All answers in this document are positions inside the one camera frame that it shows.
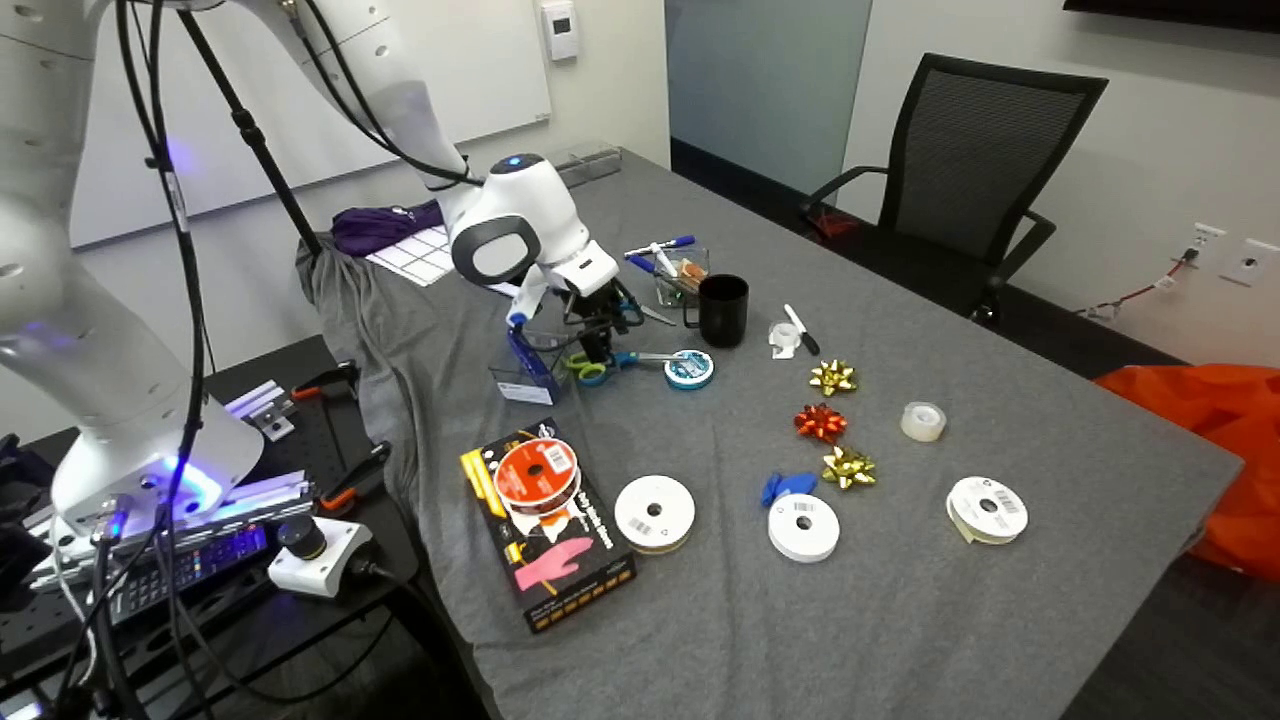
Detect robot base controller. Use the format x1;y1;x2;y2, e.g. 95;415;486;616
0;374;392;720

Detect grey table cloth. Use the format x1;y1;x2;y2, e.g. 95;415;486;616
301;160;1238;720

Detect white spool far right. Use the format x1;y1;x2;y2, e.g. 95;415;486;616
942;478;1030;545

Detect gold gift bow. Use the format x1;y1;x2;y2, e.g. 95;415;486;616
819;447;875;493
808;361;860;398

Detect red ribbon spool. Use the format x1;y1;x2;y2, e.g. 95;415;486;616
496;436;580;513

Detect black marker pen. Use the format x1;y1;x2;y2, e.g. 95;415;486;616
783;303;819;355

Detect white gold ribbon spool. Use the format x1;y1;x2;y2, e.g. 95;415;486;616
610;478;696;557

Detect orange bag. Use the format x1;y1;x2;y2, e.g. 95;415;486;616
1090;355;1280;591

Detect black mug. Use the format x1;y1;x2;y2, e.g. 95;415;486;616
684;274;749;350

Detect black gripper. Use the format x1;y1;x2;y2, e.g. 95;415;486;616
569;282;644;365

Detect clear small plastic tray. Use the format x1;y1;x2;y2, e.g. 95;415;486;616
486;333;569;410

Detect blue gift bow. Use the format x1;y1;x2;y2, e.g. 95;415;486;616
760;472;819;513

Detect purple cloth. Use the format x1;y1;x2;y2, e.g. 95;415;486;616
328;202;443;257

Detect black office chair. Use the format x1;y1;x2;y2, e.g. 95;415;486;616
800;51;1105;324

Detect green blue scissors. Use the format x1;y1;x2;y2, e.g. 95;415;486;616
561;353;669;385

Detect clear cup with pens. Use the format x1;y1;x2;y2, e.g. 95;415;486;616
623;236;708;308

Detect black yellow ribbon box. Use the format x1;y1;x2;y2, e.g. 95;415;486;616
458;422;637;632

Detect red gift bow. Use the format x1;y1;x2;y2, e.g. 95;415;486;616
792;403;849;443

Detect blue tape roll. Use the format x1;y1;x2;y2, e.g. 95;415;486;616
662;350;717;392

